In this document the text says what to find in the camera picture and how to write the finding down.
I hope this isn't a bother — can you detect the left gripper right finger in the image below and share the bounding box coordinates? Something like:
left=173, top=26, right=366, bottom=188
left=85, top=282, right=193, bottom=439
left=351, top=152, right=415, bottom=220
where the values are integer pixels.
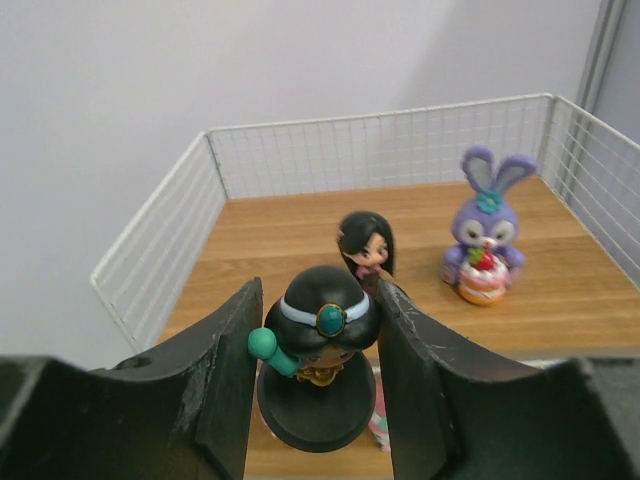
left=378, top=282, right=639, bottom=479

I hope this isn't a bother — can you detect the purple rabbit figurine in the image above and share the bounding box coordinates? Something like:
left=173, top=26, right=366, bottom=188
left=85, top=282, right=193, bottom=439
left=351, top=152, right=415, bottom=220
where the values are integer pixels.
left=440, top=145, right=536, bottom=306

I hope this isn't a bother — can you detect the black duck figurine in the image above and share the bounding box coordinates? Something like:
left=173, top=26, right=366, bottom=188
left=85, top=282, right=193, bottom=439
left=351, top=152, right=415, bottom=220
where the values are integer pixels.
left=247, top=265, right=381, bottom=453
left=336, top=210, right=395, bottom=297

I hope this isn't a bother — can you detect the white pink round figurine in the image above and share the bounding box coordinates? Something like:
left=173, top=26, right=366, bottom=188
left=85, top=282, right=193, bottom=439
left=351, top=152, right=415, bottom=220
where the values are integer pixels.
left=368, top=374, right=391, bottom=453

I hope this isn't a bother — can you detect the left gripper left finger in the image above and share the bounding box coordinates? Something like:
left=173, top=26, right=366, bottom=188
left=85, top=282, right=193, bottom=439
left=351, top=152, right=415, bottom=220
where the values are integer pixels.
left=1, top=279, right=263, bottom=479

